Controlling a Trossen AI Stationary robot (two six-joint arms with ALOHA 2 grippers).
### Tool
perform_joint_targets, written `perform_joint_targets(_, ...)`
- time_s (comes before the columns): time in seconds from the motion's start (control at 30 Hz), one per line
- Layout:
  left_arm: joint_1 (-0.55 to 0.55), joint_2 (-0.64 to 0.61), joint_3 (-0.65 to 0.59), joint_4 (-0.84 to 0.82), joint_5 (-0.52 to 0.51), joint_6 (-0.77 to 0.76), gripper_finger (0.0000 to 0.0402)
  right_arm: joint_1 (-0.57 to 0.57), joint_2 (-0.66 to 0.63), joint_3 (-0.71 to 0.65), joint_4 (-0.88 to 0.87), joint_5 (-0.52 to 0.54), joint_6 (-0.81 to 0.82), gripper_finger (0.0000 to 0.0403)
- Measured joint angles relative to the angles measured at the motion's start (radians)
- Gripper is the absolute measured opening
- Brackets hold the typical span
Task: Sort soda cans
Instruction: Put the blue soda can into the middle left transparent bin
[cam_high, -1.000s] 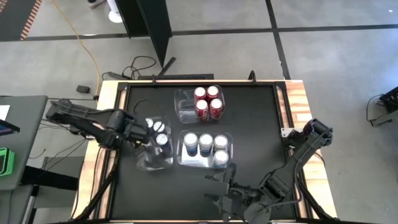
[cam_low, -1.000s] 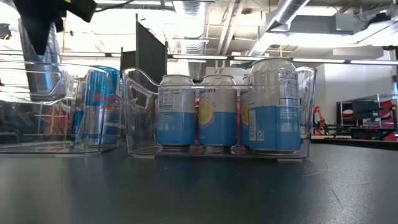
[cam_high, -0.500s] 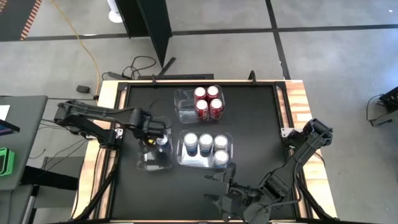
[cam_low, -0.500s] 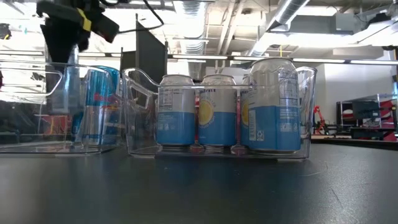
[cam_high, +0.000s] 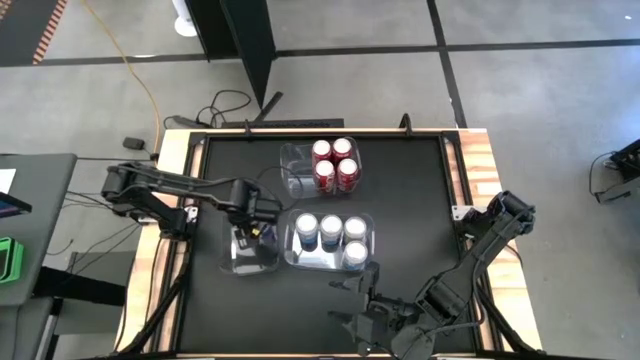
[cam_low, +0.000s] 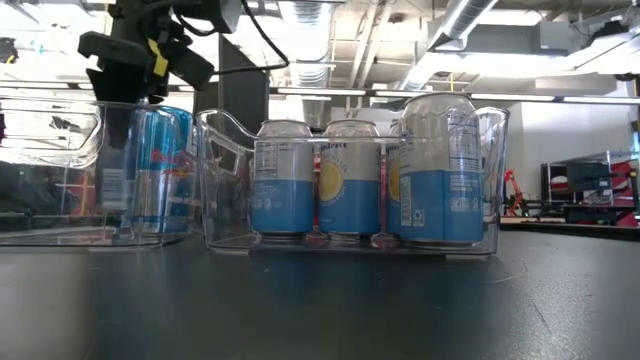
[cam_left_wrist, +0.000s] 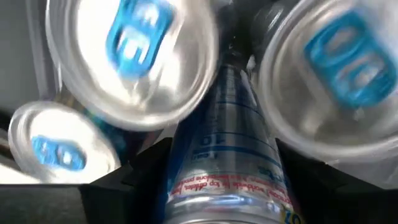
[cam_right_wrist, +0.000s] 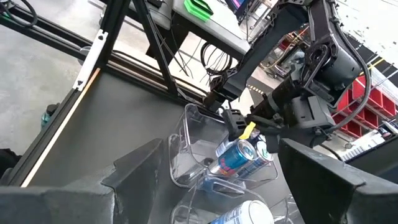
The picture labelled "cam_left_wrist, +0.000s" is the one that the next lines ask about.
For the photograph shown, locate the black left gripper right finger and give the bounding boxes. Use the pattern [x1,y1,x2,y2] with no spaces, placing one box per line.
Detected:
[275,138,398,224]

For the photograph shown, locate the blue silver Red Bull can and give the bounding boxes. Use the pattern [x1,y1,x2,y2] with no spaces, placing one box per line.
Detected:
[155,60,307,224]
[251,0,398,164]
[45,0,220,133]
[7,100,131,185]

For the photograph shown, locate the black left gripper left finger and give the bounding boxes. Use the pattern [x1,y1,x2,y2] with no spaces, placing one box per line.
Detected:
[0,136,174,224]

